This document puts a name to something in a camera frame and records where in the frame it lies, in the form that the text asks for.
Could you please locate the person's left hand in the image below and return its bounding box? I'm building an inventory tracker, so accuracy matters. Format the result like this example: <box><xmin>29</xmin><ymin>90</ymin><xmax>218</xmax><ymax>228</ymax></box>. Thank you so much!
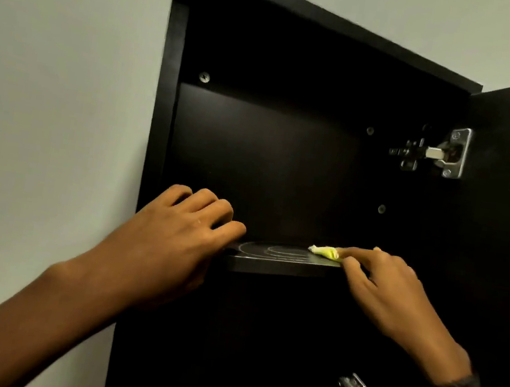
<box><xmin>76</xmin><ymin>172</ymin><xmax>253</xmax><ymax>336</ymax></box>

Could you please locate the black cabinet shelf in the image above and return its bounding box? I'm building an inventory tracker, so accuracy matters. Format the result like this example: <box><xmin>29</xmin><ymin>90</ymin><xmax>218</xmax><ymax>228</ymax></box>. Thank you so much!
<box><xmin>220</xmin><ymin>235</ymin><xmax>348</xmax><ymax>288</ymax></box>

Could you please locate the person's right hand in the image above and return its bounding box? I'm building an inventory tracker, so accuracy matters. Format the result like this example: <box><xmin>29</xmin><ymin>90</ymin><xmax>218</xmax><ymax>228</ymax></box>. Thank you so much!
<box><xmin>318</xmin><ymin>241</ymin><xmax>488</xmax><ymax>387</ymax></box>

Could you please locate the person's left forearm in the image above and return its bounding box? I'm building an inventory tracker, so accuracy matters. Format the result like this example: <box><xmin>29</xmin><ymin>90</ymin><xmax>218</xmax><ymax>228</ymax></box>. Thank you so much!
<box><xmin>0</xmin><ymin>238</ymin><xmax>134</xmax><ymax>387</ymax></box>

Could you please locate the black wall cabinet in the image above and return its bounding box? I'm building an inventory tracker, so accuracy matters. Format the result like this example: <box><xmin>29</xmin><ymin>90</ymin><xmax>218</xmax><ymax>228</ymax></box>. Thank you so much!
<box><xmin>104</xmin><ymin>0</ymin><xmax>496</xmax><ymax>387</ymax></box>

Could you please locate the yellow cleaning cloth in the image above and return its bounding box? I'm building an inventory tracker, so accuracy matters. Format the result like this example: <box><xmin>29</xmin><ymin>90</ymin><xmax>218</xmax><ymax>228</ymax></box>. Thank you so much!
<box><xmin>306</xmin><ymin>243</ymin><xmax>343</xmax><ymax>262</ymax></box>

